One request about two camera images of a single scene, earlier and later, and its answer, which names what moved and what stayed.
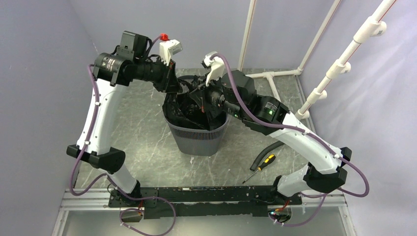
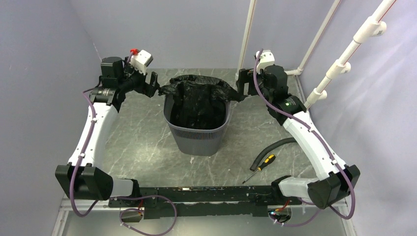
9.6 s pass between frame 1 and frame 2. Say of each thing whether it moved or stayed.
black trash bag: moved
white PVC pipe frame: stayed
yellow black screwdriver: stayed
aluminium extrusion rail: stayed
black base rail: stayed
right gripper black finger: moved
